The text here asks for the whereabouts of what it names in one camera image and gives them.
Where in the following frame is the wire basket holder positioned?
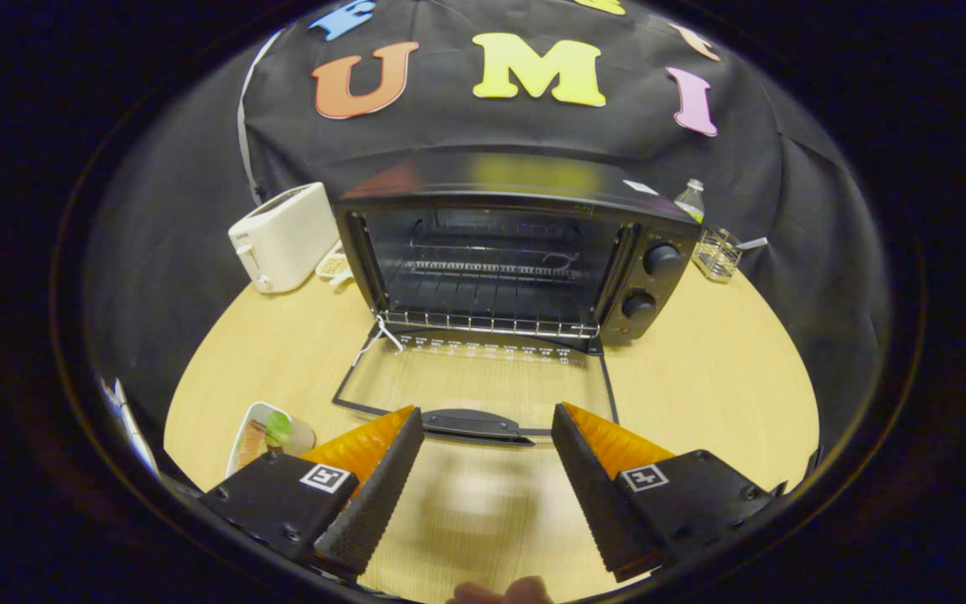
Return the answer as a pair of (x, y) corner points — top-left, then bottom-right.
(691, 226), (744, 282)

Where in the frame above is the black backdrop cloth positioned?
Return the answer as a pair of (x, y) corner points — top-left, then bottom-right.
(85, 0), (891, 471)

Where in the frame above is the lettuce sandwich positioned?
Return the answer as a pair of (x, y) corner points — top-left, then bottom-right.
(240, 411), (316, 464)

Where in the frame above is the white string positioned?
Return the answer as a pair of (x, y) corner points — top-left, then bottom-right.
(355, 315), (404, 367)

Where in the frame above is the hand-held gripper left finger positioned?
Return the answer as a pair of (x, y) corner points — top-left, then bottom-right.
(198, 405), (425, 580)

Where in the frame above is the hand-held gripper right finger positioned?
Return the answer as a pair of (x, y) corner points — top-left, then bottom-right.
(552, 402), (788, 584)

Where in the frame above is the white toaster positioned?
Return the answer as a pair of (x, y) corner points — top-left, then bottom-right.
(227, 182), (341, 294)

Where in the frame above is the white plate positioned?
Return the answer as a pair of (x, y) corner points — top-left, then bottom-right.
(226, 401), (316, 479)

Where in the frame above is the wire oven rack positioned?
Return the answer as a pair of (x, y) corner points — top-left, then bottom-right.
(378, 243), (601, 341)

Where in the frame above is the clear plastic bottle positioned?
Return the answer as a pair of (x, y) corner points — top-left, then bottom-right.
(674, 178), (706, 224)

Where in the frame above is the small white bowl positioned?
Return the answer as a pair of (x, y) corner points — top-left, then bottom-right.
(315, 243), (356, 286)

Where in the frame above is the black toaster oven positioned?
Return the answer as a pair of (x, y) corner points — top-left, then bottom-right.
(332, 151), (702, 445)

